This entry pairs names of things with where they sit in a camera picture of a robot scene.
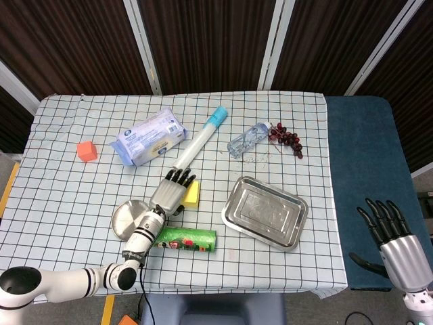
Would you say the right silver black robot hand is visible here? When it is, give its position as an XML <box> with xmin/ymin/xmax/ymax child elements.
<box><xmin>348</xmin><ymin>198</ymin><xmax>428</xmax><ymax>293</ymax></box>

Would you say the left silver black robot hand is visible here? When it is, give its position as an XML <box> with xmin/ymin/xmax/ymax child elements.
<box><xmin>148</xmin><ymin>168</ymin><xmax>198</xmax><ymax>217</ymax></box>

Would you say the yellow cube block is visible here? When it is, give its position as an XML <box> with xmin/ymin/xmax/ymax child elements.
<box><xmin>180</xmin><ymin>180</ymin><xmax>201</xmax><ymax>210</ymax></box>

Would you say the green chips can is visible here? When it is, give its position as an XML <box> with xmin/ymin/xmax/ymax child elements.
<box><xmin>151</xmin><ymin>227</ymin><xmax>217</xmax><ymax>254</ymax></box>

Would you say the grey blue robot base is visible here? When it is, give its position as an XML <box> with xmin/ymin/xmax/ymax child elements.
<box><xmin>140</xmin><ymin>292</ymin><xmax>288</xmax><ymax>325</ymax></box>

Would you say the round steel plate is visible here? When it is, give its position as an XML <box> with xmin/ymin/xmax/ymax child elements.
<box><xmin>111</xmin><ymin>199</ymin><xmax>153</xmax><ymax>240</ymax></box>

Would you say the black equipment box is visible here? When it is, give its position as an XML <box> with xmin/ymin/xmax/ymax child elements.
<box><xmin>417</xmin><ymin>191</ymin><xmax>433</xmax><ymax>234</ymax></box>

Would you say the pale blue tissue pack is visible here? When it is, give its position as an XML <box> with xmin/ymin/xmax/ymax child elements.
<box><xmin>108</xmin><ymin>106</ymin><xmax>189</xmax><ymax>167</ymax></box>

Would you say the plastic wrap roll blue cap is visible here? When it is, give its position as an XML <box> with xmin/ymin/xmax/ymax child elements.
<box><xmin>173</xmin><ymin>105</ymin><xmax>228</xmax><ymax>170</ymax></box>

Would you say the orange cube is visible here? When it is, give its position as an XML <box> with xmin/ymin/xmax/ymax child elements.
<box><xmin>76</xmin><ymin>140</ymin><xmax>99</xmax><ymax>164</ymax></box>

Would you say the clear plastic water bottle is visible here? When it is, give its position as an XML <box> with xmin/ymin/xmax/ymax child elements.
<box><xmin>227</xmin><ymin>121</ymin><xmax>273</xmax><ymax>159</ymax></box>

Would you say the rectangular steel tray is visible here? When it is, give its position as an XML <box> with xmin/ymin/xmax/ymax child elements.
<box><xmin>221</xmin><ymin>175</ymin><xmax>309</xmax><ymax>252</ymax></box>

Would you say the teal table mat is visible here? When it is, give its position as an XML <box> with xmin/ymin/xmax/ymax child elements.
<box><xmin>324</xmin><ymin>95</ymin><xmax>433</xmax><ymax>292</ymax></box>

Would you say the white black-checked tablecloth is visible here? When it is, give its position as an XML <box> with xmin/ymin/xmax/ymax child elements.
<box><xmin>0</xmin><ymin>93</ymin><xmax>349</xmax><ymax>299</ymax></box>

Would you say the dark red grape bunch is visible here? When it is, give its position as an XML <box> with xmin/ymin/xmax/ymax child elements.
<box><xmin>268</xmin><ymin>122</ymin><xmax>304</xmax><ymax>159</ymax></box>

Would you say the yellow floor tape strip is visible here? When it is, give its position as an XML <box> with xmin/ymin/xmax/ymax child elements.
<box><xmin>100</xmin><ymin>295</ymin><xmax>116</xmax><ymax>325</ymax></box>

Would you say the orange floor object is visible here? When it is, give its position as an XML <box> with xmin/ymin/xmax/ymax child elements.
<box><xmin>117</xmin><ymin>313</ymin><xmax>141</xmax><ymax>325</ymax></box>

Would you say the brown ribbed partition panel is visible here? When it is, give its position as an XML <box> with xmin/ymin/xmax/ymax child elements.
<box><xmin>137</xmin><ymin>0</ymin><xmax>278</xmax><ymax>95</ymax></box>
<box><xmin>0</xmin><ymin>0</ymin><xmax>155</xmax><ymax>102</ymax></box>
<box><xmin>358</xmin><ymin>6</ymin><xmax>433</xmax><ymax>173</ymax></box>
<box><xmin>270</xmin><ymin>0</ymin><xmax>417</xmax><ymax>95</ymax></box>

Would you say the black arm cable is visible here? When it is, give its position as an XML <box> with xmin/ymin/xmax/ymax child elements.
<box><xmin>137</xmin><ymin>262</ymin><xmax>152</xmax><ymax>325</ymax></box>

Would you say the white partition frame post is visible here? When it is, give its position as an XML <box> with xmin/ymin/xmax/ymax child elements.
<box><xmin>123</xmin><ymin>0</ymin><xmax>163</xmax><ymax>95</ymax></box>
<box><xmin>344</xmin><ymin>0</ymin><xmax>426</xmax><ymax>96</ymax></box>
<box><xmin>0</xmin><ymin>60</ymin><xmax>41</xmax><ymax>116</ymax></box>
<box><xmin>258</xmin><ymin>0</ymin><xmax>288</xmax><ymax>91</ymax></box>

